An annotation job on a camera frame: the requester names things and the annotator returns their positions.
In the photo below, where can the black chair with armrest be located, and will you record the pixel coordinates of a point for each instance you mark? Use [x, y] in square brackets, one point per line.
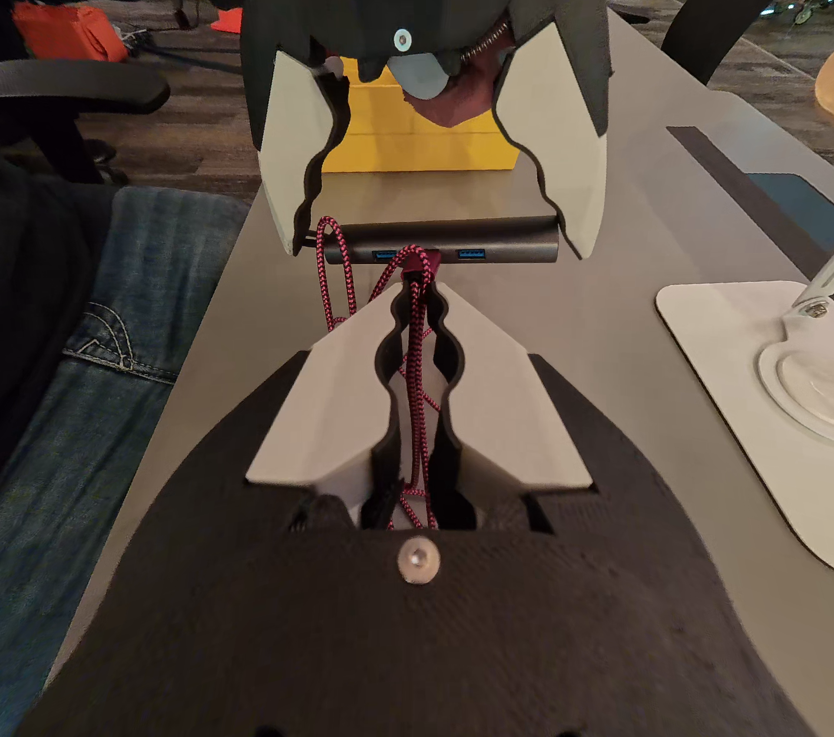
[78, 85]

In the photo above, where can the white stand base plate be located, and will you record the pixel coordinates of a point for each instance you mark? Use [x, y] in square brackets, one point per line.
[717, 359]

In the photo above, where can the orange traffic cone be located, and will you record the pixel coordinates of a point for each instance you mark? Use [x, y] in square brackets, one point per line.
[229, 22]

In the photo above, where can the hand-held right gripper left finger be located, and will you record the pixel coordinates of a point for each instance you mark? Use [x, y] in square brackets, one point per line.
[319, 418]

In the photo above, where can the red bag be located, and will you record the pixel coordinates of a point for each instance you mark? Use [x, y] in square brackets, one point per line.
[65, 33]

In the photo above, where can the person's left hand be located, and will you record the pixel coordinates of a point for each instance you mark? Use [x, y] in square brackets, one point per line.
[466, 98]

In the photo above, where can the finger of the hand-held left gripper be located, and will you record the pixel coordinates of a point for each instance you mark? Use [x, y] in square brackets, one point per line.
[293, 151]
[567, 131]

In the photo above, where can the dark grey usb hub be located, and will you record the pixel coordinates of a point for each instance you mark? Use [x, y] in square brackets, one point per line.
[508, 242]

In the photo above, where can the person's jeans leg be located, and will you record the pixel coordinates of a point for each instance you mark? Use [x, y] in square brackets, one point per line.
[98, 424]

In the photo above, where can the yellow plastic bin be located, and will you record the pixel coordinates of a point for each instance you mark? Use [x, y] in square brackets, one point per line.
[404, 151]

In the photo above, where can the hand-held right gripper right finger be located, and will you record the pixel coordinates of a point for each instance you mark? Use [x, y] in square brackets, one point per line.
[521, 418]

